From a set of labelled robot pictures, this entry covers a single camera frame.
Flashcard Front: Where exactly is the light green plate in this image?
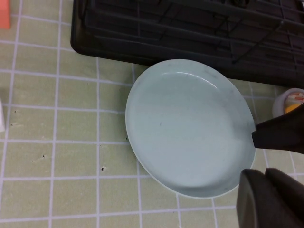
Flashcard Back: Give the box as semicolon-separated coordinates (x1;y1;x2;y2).
125;58;257;199

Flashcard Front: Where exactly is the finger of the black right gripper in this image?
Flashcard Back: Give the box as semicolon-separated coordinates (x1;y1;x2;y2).
251;104;304;152

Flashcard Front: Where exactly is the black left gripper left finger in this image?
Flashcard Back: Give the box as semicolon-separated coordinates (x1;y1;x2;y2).
236;169;300;228

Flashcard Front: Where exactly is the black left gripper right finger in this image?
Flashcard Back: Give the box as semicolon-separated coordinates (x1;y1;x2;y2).
265;168;304;228

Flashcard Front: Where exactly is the black wire dish rack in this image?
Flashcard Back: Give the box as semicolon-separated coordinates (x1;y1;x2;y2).
80;0;304;72

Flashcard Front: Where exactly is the white cube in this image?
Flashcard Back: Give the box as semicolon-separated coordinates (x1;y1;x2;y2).
0;97;6;133

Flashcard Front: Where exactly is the white tape roll red print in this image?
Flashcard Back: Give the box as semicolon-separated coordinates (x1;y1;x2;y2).
272;87;304;117

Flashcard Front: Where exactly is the black plastic drip tray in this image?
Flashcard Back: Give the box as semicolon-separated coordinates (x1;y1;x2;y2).
70;0;304;87

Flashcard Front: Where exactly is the yellow rubber duck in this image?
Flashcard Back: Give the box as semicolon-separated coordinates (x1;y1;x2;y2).
284;103;300;114

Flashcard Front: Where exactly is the green grid tablecloth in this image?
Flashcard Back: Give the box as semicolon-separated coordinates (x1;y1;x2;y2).
0;0;304;228

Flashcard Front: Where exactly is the orange block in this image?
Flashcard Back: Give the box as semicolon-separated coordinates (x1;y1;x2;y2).
0;0;11;29

